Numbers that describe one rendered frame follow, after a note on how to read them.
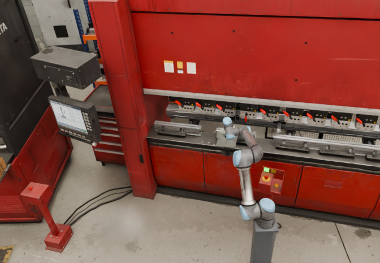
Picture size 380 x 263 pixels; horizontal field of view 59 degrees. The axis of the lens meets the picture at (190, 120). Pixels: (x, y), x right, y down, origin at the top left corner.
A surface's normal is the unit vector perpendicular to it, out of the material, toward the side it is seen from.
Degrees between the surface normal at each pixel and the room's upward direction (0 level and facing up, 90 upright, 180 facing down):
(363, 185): 90
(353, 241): 0
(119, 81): 90
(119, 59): 90
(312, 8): 90
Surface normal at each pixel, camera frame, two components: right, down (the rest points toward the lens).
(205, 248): -0.06, -0.80
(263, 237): -0.02, 0.60
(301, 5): -0.25, 0.59
